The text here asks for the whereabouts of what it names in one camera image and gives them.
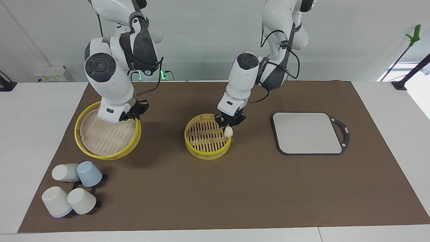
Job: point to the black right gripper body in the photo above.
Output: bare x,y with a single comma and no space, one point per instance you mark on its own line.
139,107

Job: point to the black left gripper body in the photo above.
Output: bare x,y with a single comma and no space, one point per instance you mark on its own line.
235,118

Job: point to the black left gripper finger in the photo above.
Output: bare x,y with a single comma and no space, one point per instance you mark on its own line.
235,121
223,123

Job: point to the white steamed bun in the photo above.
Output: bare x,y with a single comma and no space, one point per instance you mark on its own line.
228,131

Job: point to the yellow steamer lid with liner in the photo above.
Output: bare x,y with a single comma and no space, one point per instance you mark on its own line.
107,139

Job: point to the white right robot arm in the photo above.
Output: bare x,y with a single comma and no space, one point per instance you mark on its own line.
111,84

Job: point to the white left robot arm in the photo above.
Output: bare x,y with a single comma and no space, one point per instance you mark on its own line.
242,77

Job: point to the yellow bamboo steamer base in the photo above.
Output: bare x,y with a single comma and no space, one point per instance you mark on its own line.
205,139

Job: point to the light blue cup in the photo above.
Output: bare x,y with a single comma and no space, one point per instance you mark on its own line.
89,174

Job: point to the brown table mat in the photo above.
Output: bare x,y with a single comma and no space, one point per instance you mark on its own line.
235,195

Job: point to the grey cutting board black rim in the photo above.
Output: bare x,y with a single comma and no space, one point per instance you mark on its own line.
307,134

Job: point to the white cup lying sideways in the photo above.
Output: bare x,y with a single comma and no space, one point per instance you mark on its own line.
63,172

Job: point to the white box with yellow labels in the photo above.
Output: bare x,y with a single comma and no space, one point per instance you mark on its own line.
50,74

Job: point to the black cup rack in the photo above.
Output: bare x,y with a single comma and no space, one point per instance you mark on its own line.
98,203

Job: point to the plain white cup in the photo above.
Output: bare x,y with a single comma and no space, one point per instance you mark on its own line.
81,201

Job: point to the white cup with blue rim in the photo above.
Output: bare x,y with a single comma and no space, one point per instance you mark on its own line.
55,201

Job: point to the black stand with pole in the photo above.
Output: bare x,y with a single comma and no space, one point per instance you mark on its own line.
401,84

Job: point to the green-tipped grey pole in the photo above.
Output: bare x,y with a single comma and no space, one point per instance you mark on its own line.
415,34

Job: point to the black clamp mount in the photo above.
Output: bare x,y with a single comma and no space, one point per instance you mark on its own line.
6,85

